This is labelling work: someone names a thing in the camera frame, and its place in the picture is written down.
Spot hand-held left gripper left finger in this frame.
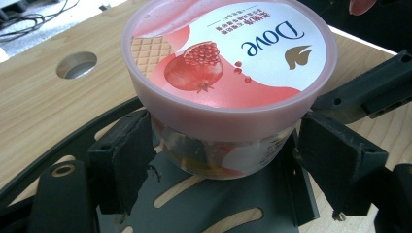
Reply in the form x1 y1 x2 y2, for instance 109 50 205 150
87 109 158 216

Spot black floor cables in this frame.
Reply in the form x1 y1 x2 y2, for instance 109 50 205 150
0 0 81 45

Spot pink jar with printed lid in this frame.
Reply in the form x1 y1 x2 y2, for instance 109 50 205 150
120 0 340 181

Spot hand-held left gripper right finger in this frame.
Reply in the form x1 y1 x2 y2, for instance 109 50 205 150
292 111 390 221

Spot black fan-shaped slotted rack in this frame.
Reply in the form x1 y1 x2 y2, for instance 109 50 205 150
0 96 321 233

